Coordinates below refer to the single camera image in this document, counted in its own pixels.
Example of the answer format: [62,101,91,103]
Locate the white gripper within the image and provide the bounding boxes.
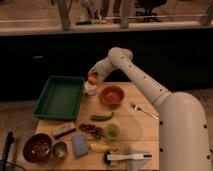
[88,57,116,83]

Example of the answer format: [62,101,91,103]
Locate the red apple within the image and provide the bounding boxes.
[88,74,97,85]

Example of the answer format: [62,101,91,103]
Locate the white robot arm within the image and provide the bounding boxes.
[88,47,212,171]

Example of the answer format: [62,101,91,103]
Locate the white paper cup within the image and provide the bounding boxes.
[84,81,97,96]

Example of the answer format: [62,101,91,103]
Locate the small green cup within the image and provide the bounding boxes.
[103,124,120,140]

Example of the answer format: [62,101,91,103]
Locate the small metal cup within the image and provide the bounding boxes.
[52,141,68,159]

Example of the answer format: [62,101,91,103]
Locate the orange bowl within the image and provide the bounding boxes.
[100,86,125,106]

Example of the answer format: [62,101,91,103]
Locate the green plastic tray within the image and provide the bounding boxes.
[33,76,85,121]

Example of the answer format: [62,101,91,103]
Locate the green chili pepper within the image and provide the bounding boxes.
[90,112,114,121]

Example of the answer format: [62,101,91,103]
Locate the silver fork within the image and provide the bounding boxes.
[130,102,159,120]

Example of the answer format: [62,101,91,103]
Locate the bunch of dark grapes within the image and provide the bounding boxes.
[79,123,103,139]

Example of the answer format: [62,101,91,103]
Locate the wooden eraser block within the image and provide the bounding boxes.
[53,122,76,139]

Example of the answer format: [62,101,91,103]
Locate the yellow banana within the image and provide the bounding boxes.
[90,143,117,152]

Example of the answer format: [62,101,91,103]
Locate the white black dish brush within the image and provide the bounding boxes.
[103,152,152,165]

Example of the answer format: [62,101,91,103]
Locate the dark red bowl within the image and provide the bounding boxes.
[23,133,52,163]

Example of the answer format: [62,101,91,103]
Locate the black pole stand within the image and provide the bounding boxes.
[0,132,14,171]

